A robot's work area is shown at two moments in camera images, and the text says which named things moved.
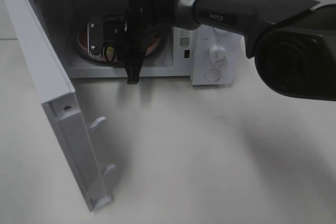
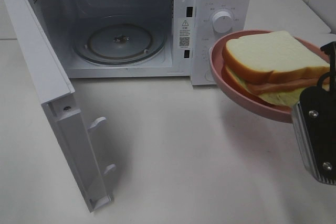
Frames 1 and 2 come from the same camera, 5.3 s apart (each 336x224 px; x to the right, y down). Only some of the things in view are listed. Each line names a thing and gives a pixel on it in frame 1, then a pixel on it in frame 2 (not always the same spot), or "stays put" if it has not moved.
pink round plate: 151,42 -> 241,93
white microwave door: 58,96 stays put
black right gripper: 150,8 -> 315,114
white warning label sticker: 184,41 stays put
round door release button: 212,75 stays put
